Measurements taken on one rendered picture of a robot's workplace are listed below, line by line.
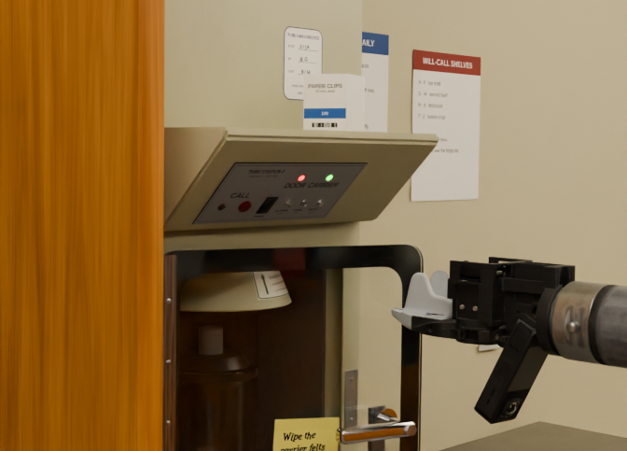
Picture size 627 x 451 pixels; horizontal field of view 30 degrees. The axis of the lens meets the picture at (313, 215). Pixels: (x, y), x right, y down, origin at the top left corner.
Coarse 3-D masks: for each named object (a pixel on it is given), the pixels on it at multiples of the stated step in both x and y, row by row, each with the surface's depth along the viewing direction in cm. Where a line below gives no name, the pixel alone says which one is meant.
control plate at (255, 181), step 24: (240, 168) 111; (264, 168) 113; (288, 168) 116; (312, 168) 118; (336, 168) 121; (360, 168) 124; (216, 192) 112; (240, 192) 114; (264, 192) 117; (288, 192) 119; (312, 192) 122; (336, 192) 125; (216, 216) 115; (240, 216) 118; (264, 216) 120; (288, 216) 123; (312, 216) 126
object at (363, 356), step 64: (192, 256) 115; (256, 256) 119; (320, 256) 122; (384, 256) 126; (192, 320) 116; (256, 320) 119; (320, 320) 122; (384, 320) 126; (192, 384) 116; (256, 384) 119; (320, 384) 123; (384, 384) 126; (192, 448) 117; (256, 448) 120; (384, 448) 127
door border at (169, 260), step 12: (168, 264) 114; (168, 276) 114; (168, 288) 114; (168, 300) 114; (168, 312) 115; (168, 324) 115; (168, 336) 115; (168, 348) 115; (168, 360) 115; (168, 372) 115; (168, 384) 115; (168, 396) 115; (168, 408) 115; (168, 420) 115; (168, 432) 115; (168, 444) 115
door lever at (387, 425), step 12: (384, 420) 126; (396, 420) 124; (408, 420) 123; (336, 432) 120; (348, 432) 119; (360, 432) 120; (372, 432) 120; (384, 432) 121; (396, 432) 121; (408, 432) 122
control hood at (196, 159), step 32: (192, 128) 109; (224, 128) 106; (256, 128) 109; (192, 160) 109; (224, 160) 108; (256, 160) 111; (288, 160) 115; (320, 160) 118; (352, 160) 121; (384, 160) 125; (416, 160) 129; (192, 192) 110; (352, 192) 127; (384, 192) 131; (192, 224) 114; (224, 224) 118; (256, 224) 121; (288, 224) 125
